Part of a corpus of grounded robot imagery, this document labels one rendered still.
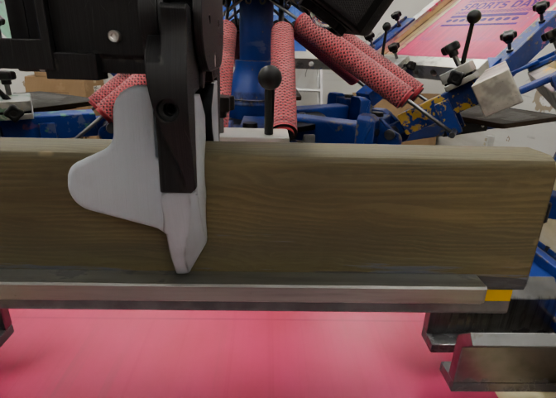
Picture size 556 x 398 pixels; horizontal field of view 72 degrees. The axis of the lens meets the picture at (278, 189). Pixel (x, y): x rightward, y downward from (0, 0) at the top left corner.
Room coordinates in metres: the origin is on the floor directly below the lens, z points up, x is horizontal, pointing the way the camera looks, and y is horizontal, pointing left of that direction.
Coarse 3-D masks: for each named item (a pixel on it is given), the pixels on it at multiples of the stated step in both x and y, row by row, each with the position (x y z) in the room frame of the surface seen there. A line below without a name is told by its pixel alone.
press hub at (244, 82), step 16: (256, 0) 1.02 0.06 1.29; (240, 16) 1.05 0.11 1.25; (256, 16) 1.02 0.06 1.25; (272, 16) 1.05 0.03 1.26; (240, 32) 1.05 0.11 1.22; (256, 32) 1.02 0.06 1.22; (240, 48) 1.05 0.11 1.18; (256, 48) 1.02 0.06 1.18; (240, 64) 1.03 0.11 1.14; (256, 64) 1.01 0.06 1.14; (240, 80) 1.01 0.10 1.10; (256, 80) 1.00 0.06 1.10; (240, 96) 0.99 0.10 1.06; (256, 96) 0.98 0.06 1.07; (240, 112) 0.97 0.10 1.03; (256, 112) 0.97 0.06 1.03; (304, 128) 0.92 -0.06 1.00
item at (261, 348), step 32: (256, 320) 0.28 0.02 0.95; (288, 320) 0.28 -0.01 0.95; (320, 320) 0.29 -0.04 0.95; (352, 320) 0.29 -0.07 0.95; (384, 320) 0.29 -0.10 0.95; (416, 320) 0.29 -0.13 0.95; (224, 352) 0.24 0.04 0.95; (256, 352) 0.24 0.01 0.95; (288, 352) 0.25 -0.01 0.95; (320, 352) 0.25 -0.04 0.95; (352, 352) 0.25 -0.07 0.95; (384, 352) 0.25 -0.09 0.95; (416, 352) 0.25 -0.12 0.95; (448, 352) 0.25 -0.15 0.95; (224, 384) 0.21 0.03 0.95; (256, 384) 0.21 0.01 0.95; (288, 384) 0.21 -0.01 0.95; (320, 384) 0.22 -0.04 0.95; (352, 384) 0.22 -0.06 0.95; (384, 384) 0.22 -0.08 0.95; (416, 384) 0.22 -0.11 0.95
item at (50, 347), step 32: (32, 320) 0.27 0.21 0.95; (64, 320) 0.28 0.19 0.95; (96, 320) 0.28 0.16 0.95; (128, 320) 0.28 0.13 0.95; (160, 320) 0.28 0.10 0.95; (192, 320) 0.28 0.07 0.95; (224, 320) 0.28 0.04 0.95; (0, 352) 0.24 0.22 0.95; (32, 352) 0.24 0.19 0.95; (64, 352) 0.24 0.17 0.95; (96, 352) 0.24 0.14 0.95; (128, 352) 0.24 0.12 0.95; (160, 352) 0.24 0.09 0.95; (192, 352) 0.24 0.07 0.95; (0, 384) 0.21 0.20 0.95; (32, 384) 0.21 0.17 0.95; (64, 384) 0.21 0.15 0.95; (96, 384) 0.21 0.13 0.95; (128, 384) 0.21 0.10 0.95; (160, 384) 0.21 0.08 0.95; (192, 384) 0.21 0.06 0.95
